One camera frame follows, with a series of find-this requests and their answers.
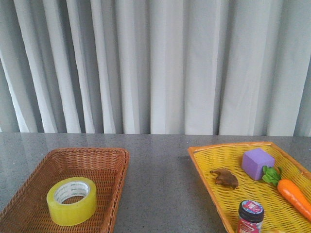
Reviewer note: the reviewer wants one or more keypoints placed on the yellow tape roll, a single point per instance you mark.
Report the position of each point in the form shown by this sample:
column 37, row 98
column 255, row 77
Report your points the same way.
column 72, row 201

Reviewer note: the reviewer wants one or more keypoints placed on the white pleated curtain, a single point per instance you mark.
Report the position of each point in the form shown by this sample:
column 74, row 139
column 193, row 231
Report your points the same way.
column 202, row 67

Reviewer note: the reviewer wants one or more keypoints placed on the brown toy animal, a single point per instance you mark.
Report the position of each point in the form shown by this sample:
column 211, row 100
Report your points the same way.
column 225, row 177

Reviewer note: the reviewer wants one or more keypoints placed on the purple foam cube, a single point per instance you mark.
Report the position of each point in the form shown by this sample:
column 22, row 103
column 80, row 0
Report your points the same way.
column 253, row 162

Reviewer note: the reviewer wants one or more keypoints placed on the orange toy carrot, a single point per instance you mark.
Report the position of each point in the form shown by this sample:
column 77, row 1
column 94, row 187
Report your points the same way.
column 289, row 190

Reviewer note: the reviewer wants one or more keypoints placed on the pink labelled black-lid bottle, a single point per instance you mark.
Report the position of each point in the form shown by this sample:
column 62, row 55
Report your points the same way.
column 251, row 216

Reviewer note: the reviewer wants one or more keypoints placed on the brown wicker basket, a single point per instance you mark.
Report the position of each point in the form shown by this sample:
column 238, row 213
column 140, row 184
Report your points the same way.
column 27, row 212

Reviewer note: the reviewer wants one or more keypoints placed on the yellow wicker basket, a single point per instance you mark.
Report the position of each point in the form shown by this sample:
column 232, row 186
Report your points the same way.
column 279, row 213

